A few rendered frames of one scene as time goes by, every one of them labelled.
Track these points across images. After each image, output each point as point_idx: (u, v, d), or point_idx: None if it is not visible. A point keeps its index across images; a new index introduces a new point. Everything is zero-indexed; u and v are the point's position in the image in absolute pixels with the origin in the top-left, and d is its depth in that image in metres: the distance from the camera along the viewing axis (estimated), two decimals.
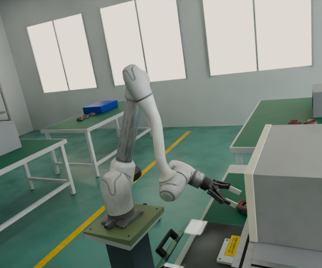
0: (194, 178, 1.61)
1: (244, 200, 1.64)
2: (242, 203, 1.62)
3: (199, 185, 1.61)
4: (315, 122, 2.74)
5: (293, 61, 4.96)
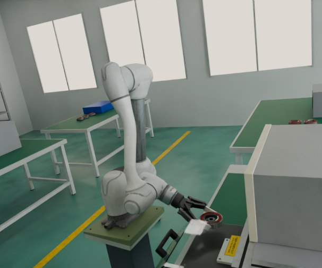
0: (164, 194, 1.45)
1: (208, 212, 1.47)
2: (205, 216, 1.45)
3: (169, 202, 1.45)
4: (315, 122, 2.74)
5: (293, 61, 4.96)
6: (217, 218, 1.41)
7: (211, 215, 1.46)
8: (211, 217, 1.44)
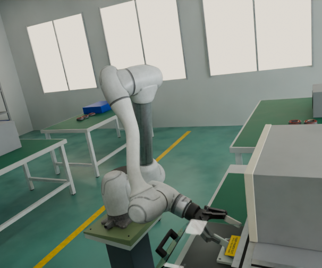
0: (175, 206, 1.24)
1: None
2: None
3: (183, 215, 1.23)
4: (315, 122, 2.74)
5: (293, 61, 4.96)
6: None
7: None
8: None
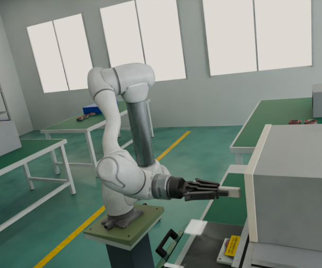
0: None
1: None
2: None
3: None
4: (315, 122, 2.74)
5: (293, 61, 4.96)
6: None
7: None
8: None
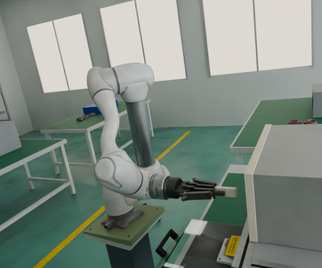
0: None
1: None
2: None
3: None
4: (315, 122, 2.74)
5: (293, 61, 4.96)
6: None
7: None
8: None
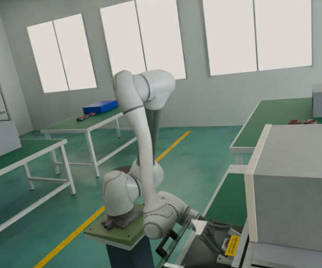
0: None
1: None
2: None
3: None
4: (315, 122, 2.74)
5: (293, 61, 4.96)
6: None
7: None
8: None
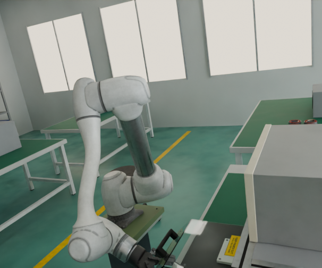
0: None
1: None
2: None
3: (136, 245, 1.16)
4: (315, 122, 2.74)
5: (293, 61, 4.96)
6: None
7: None
8: None
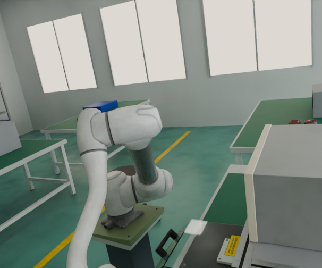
0: None
1: None
2: None
3: None
4: (315, 122, 2.74)
5: (293, 61, 4.96)
6: None
7: None
8: None
